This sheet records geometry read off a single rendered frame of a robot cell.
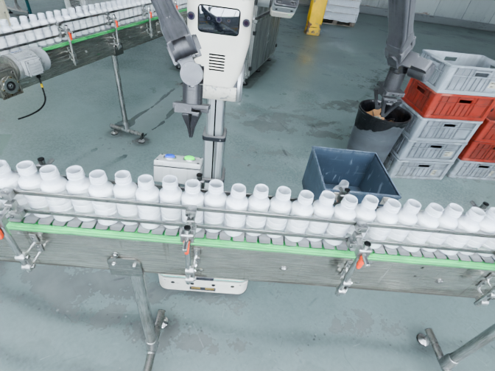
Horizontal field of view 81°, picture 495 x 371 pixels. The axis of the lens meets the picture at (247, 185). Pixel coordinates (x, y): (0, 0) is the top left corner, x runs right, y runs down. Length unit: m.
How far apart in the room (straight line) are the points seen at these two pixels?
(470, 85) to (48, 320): 3.31
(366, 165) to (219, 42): 0.89
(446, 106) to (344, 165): 1.65
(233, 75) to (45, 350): 1.58
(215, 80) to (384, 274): 0.91
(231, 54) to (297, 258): 0.76
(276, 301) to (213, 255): 1.08
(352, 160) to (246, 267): 0.82
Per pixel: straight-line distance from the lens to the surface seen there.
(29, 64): 2.05
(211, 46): 1.18
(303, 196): 0.80
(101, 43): 2.66
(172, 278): 1.76
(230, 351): 1.76
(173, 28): 0.85
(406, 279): 1.09
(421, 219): 0.94
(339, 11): 10.14
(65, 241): 0.98
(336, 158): 1.48
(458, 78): 2.94
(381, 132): 2.79
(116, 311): 1.90
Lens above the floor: 1.65
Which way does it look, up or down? 40 degrees down
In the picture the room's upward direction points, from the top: 9 degrees clockwise
